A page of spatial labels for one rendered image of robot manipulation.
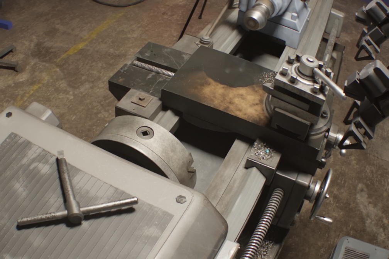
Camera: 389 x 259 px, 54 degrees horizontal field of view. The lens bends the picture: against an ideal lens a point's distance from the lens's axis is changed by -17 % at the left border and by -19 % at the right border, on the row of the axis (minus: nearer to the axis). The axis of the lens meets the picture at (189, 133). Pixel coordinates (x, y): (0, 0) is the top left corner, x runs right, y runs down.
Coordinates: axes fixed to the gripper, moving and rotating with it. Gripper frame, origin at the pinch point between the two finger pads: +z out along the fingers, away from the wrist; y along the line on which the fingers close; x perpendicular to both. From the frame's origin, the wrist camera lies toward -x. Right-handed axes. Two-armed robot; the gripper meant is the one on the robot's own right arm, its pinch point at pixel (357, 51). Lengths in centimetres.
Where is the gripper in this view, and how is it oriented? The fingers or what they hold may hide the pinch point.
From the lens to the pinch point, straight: 144.5
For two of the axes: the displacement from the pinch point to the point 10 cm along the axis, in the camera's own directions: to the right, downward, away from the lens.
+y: -4.2, 6.1, -6.7
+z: -5.3, 4.4, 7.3
